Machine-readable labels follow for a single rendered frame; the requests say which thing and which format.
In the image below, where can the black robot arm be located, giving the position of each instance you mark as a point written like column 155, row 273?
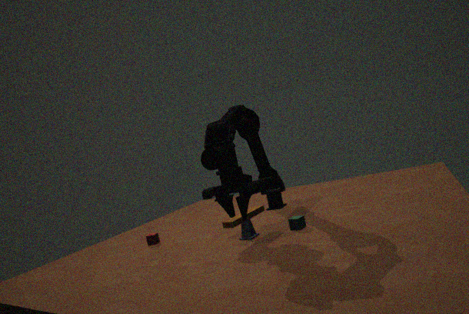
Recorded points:
column 220, row 149

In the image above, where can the yellow bar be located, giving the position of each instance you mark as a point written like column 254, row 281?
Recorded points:
column 252, row 212

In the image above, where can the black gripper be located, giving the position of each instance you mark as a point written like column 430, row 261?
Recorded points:
column 231, row 183

